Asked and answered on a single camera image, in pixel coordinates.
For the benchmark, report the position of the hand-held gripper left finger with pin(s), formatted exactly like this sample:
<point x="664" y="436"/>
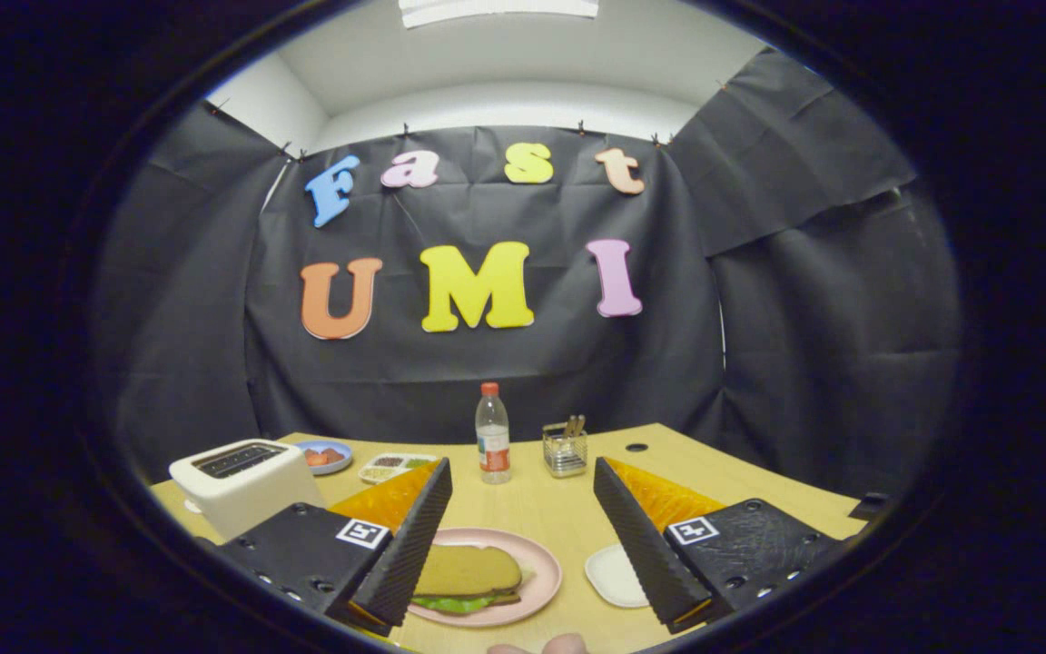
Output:
<point x="409" y="554"/>

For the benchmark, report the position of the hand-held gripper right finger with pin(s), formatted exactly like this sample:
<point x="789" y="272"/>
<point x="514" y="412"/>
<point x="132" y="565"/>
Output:
<point x="646" y="554"/>

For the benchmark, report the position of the brown toast slice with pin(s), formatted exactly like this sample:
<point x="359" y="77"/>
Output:
<point x="468" y="570"/>

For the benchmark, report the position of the green lettuce leaf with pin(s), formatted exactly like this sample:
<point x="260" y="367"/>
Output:
<point x="450" y="604"/>

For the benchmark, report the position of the white plate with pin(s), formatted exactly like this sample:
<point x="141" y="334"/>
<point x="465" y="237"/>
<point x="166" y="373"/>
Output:
<point x="614" y="577"/>

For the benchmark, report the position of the white divided seasoning tray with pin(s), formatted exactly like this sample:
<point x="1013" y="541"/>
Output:
<point x="387" y="472"/>

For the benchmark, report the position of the pink plate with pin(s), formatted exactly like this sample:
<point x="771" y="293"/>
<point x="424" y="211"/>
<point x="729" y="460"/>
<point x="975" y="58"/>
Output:
<point x="541" y="563"/>

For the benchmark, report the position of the blue plate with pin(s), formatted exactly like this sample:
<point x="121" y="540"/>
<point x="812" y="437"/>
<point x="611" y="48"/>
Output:
<point x="341" y="465"/>

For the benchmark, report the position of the red food slice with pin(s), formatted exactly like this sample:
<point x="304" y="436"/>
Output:
<point x="315" y="458"/>
<point x="334" y="454"/>

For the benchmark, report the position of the clear red-capped water bottle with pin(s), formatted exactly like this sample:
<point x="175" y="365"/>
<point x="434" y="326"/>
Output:
<point x="492" y="436"/>

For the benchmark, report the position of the white toaster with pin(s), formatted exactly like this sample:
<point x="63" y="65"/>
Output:
<point x="241" y="500"/>

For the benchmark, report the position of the black backdrop cloth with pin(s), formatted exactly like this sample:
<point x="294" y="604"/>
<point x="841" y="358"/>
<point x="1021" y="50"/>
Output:
<point x="505" y="372"/>

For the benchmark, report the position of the small black object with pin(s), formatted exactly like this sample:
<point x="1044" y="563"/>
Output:
<point x="870" y="505"/>

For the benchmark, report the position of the ceiling light panel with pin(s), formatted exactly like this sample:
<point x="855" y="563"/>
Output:
<point x="496" y="9"/>

